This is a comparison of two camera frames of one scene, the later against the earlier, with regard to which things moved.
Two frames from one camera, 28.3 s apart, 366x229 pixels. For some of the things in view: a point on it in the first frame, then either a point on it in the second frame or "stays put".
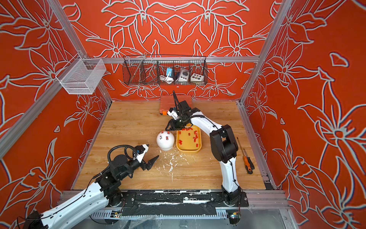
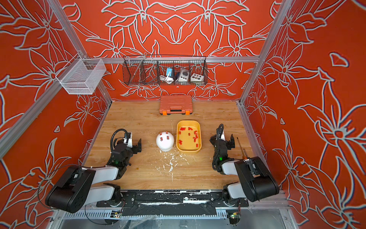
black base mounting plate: x=177 y=203 stays put
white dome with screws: x=165 y=140 stays put
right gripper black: x=173 y=125 to x=231 y=144
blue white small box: x=169 y=69 stays put
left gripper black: x=149 y=165 to x=134 y=149
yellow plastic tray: x=189 y=140 stays put
